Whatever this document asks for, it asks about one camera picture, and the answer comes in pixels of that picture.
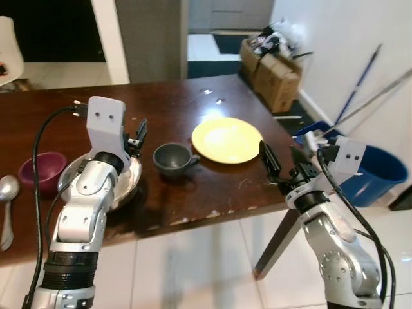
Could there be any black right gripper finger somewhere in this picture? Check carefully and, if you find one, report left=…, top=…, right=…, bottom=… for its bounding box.
left=290, top=146, right=318, bottom=174
left=259, top=140, right=283, bottom=187

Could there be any blue dustpan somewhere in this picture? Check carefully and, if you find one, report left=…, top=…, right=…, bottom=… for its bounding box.
left=292, top=120, right=337, bottom=147

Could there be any steel bowl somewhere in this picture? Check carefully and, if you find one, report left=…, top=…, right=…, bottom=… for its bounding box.
left=57, top=153, right=143, bottom=212

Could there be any dark grey cup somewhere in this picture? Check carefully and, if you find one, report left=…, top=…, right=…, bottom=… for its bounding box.
left=153, top=143, right=201, bottom=178

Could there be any yellow plate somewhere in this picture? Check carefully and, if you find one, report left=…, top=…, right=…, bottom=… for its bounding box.
left=191, top=117, right=264, bottom=164

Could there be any dark wooden table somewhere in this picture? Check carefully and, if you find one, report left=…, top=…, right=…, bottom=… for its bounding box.
left=0, top=73, right=323, bottom=281

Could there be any blue bucket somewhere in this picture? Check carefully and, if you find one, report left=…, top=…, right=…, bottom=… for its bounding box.
left=334, top=146, right=409, bottom=207

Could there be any brown cardboard box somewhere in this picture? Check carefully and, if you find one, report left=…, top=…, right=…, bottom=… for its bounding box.
left=254, top=54, right=303, bottom=114
left=239, top=36, right=274, bottom=79

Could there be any dark blue rug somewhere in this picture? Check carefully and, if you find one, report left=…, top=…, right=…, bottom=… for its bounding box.
left=187, top=60, right=326, bottom=136

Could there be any dark doormat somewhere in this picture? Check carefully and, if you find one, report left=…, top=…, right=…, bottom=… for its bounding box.
left=212, top=33, right=247, bottom=56

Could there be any bag of clutter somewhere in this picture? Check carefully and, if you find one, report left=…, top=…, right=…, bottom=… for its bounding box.
left=256, top=21, right=314, bottom=60

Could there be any steel spoon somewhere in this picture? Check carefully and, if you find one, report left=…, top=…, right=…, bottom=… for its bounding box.
left=0, top=174, right=21, bottom=252

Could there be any white chair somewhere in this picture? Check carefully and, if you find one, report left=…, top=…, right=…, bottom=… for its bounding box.
left=0, top=15, right=26, bottom=91

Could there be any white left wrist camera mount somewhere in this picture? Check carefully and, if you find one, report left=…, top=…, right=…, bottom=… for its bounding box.
left=86, top=96, right=130, bottom=159

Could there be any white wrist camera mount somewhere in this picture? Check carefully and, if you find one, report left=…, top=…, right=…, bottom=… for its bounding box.
left=86, top=96, right=130, bottom=159
left=318, top=136, right=368, bottom=179

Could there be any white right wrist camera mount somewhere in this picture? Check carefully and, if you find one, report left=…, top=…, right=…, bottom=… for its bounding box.
left=318, top=136, right=368, bottom=179

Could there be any blue mop handle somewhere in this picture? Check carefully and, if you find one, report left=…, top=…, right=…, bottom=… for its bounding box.
left=333, top=43, right=383, bottom=127

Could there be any silver broom handle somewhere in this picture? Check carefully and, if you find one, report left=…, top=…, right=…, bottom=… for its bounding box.
left=324, top=69, right=412, bottom=134

